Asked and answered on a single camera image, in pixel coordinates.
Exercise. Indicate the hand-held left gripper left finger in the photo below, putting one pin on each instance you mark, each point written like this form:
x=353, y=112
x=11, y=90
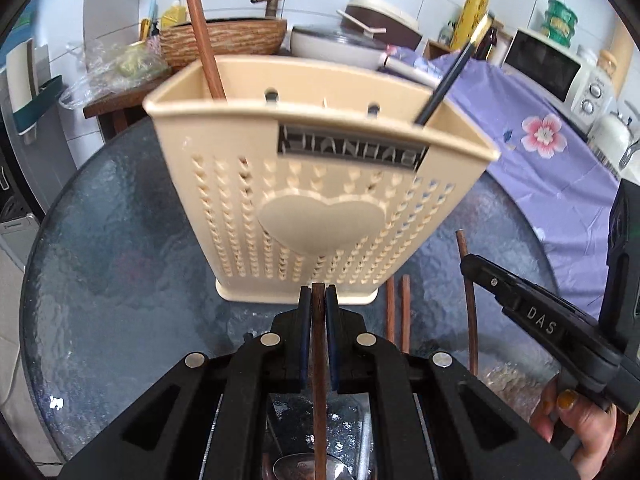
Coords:
x=303, y=332

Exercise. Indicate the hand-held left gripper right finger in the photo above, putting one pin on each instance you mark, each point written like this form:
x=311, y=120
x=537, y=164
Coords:
x=332, y=332

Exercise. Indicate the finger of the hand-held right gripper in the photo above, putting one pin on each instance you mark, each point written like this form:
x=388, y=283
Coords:
x=540, y=312

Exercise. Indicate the brown wooden chopstick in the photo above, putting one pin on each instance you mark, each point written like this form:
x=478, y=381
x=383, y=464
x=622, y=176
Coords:
x=200, y=25
x=319, y=360
x=405, y=315
x=389, y=315

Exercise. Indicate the thin reddish brown chopstick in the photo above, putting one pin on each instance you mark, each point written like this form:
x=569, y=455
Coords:
x=470, y=310

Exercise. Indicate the beige perforated utensil holder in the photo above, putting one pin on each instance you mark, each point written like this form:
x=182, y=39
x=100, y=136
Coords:
x=320, y=220

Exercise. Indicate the shiny metal spoon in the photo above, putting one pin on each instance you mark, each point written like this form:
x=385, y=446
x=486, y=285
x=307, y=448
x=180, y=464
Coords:
x=295, y=467

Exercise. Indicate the black chopstick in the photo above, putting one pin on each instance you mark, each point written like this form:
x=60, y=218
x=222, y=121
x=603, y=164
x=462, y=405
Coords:
x=445, y=82

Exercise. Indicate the person's right hand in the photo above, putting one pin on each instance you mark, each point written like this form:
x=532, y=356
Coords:
x=597, y=440

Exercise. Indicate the purple floral cloth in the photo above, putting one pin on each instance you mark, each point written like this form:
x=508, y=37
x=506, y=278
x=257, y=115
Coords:
x=540, y=185

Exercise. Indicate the chrome faucet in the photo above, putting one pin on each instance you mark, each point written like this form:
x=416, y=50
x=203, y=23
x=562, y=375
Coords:
x=631, y=152

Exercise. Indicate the white kettle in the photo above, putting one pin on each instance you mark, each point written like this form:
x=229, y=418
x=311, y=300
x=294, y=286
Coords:
x=612, y=135

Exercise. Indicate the jar with orange lid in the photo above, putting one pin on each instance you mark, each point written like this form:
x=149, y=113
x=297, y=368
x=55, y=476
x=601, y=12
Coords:
x=607, y=67

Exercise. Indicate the white microwave oven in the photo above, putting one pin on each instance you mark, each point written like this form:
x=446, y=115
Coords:
x=540, y=65

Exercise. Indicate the green stacked cans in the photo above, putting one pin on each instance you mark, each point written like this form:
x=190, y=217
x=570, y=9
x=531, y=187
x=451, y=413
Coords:
x=560, y=20

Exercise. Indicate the dark glass bottle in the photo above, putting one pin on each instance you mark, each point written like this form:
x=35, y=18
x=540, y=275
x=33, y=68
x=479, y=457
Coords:
x=489, y=42

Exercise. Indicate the white rolled tube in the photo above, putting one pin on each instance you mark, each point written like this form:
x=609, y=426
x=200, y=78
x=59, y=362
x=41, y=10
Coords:
x=410, y=67

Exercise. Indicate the small wooden box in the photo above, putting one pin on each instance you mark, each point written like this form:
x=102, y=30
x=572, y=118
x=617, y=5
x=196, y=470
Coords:
x=437, y=50

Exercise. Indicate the white pot with glass lid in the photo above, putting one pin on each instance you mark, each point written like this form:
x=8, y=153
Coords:
x=325, y=47

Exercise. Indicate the small clear bottle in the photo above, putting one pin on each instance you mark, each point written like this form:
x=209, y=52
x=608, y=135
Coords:
x=445, y=32

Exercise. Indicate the woven wicker basin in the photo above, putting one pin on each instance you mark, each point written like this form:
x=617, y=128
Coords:
x=240, y=40

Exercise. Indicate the wooden side table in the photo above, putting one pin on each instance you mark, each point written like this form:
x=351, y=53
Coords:
x=115, y=100

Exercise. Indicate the yellow wrap roll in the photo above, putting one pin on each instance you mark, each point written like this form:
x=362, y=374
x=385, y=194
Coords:
x=470, y=15

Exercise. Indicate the white brown rice cooker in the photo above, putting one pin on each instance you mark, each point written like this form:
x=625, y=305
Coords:
x=385, y=20

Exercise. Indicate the clear plastic bag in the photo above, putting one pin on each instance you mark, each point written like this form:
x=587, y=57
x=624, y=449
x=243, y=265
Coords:
x=115, y=67

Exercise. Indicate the bronze faucet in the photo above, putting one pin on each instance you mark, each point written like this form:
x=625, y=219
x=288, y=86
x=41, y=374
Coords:
x=270, y=0

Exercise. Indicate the yellow soap bottle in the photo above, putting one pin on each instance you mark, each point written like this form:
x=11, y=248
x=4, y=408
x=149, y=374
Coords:
x=175, y=15

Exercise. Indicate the white green wall organizer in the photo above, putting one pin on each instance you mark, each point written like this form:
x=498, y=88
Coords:
x=30, y=90

